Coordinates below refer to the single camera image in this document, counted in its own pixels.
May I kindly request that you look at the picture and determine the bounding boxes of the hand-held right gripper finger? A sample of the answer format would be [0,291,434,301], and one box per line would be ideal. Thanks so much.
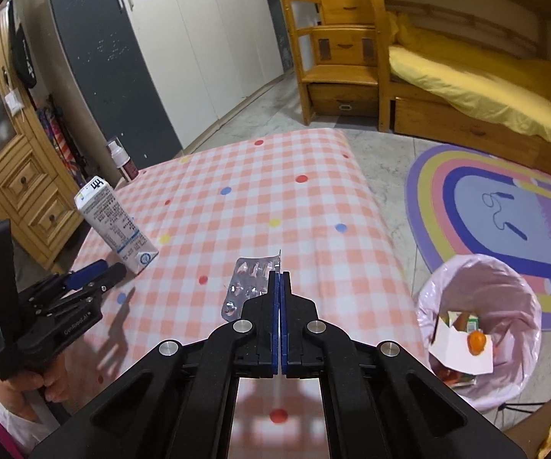
[31,272,279,459]
[280,272,527,459]

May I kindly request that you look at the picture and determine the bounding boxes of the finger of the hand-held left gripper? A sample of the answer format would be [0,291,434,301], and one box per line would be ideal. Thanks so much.
[26,259,110,307]
[40,263,129,320]

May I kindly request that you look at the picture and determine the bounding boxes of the white blue milk carton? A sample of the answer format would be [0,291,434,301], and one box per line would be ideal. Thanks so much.
[75,177,160,275]

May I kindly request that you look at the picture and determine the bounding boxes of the silver blister pack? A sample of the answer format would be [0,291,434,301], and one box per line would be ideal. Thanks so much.
[221,249,283,322]

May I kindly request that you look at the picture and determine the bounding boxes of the white paper sheet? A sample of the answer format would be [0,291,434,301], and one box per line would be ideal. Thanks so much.
[429,318,495,376]

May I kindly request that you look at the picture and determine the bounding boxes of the green white box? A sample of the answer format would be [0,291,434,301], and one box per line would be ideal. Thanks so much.
[447,311,483,334]

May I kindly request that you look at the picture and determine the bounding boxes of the orange peel piece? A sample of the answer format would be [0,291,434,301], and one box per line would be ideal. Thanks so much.
[466,330,488,356]

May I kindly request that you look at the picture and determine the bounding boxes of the pink trash bag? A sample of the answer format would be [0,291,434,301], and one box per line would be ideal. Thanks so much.
[416,254,543,413]

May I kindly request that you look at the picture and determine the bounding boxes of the person's left forearm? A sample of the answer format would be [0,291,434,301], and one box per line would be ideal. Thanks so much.
[0,385,62,459]

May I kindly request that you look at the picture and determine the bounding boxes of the person's left hand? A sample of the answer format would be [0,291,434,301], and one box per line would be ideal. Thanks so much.
[0,348,69,402]

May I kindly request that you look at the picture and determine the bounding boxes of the white maroon spray bottle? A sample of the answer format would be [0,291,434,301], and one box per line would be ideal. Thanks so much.
[107,140,138,183]

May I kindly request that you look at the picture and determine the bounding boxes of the wooden drawer cabinet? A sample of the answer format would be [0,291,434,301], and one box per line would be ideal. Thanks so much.
[0,5,91,274]

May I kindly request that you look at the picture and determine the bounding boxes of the colourful printed rolls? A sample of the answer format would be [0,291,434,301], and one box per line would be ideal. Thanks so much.
[36,94,93,188]

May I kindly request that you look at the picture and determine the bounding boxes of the black hanging bag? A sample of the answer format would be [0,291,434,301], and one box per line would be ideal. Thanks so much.
[7,1,38,90]

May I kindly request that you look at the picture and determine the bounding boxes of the rainbow rug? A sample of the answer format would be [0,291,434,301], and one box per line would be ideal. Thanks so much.
[405,143,551,332]

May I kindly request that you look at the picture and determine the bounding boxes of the white grey wardrobe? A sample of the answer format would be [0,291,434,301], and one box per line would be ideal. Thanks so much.
[46,0,288,163]

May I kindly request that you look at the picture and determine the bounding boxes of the brown cardboard sheet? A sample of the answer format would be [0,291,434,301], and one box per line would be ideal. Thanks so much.
[502,387,551,459]

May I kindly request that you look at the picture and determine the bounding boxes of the wooden bunk bed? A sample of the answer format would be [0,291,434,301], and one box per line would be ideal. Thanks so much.
[361,0,551,183]

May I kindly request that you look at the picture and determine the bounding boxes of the wooden stair drawer unit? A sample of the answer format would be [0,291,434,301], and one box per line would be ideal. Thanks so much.
[278,0,392,128]

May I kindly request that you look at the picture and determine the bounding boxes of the yellow bed sheet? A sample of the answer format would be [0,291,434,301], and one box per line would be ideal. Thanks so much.
[387,12,551,160]

